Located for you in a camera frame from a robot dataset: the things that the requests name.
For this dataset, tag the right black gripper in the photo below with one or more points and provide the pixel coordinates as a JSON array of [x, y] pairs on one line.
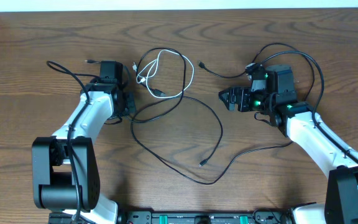
[[243, 93]]

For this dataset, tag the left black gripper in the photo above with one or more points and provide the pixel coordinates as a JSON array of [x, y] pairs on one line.
[[129, 103]]

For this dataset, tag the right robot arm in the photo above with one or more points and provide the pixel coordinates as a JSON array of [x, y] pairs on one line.
[[272, 93]]

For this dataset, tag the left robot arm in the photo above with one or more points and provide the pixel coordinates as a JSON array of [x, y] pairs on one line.
[[65, 174]]

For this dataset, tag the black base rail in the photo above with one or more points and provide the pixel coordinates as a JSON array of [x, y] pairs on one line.
[[260, 215]]

